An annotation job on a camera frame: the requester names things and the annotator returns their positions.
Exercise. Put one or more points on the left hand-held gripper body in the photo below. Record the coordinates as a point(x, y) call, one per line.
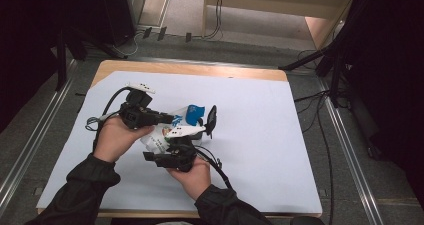
point(138, 115)

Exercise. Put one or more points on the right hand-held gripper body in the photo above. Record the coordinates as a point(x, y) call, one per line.
point(181, 155)

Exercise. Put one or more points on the blue and white snack pouch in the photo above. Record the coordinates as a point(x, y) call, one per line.
point(195, 113)

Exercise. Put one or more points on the clear jar with black lid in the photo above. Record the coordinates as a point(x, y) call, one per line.
point(211, 120)

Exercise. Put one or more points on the person's right hand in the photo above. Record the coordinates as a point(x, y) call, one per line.
point(195, 180)

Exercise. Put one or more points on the person's left hand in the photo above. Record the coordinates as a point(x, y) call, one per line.
point(113, 138)

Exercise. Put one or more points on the wooden table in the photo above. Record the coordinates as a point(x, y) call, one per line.
point(186, 68)

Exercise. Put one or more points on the grey cloth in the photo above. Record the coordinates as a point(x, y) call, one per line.
point(175, 223)

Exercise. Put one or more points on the white table mat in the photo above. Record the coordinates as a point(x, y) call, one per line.
point(260, 151)

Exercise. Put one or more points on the black metal stand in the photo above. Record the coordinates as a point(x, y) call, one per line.
point(61, 61)

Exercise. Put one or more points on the black cabinet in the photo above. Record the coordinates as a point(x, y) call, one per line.
point(120, 11)

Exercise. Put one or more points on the black tripod stand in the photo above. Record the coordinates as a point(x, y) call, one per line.
point(330, 51)

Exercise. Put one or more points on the metal floor rail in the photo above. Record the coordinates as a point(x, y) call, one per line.
point(33, 145)
point(353, 171)

